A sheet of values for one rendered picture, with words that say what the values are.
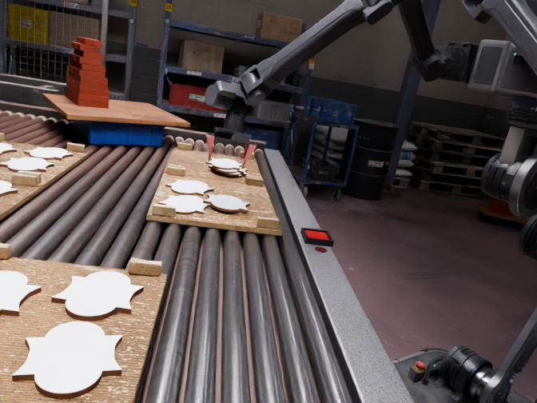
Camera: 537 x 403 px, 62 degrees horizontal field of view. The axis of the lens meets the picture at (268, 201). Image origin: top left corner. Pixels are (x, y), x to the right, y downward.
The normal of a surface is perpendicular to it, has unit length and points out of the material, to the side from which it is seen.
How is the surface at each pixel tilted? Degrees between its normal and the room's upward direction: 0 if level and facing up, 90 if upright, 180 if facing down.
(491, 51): 90
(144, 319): 0
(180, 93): 90
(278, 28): 88
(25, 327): 0
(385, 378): 0
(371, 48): 90
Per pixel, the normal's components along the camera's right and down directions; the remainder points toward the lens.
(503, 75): -0.83, 0.03
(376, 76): 0.21, 0.33
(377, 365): 0.17, -0.94
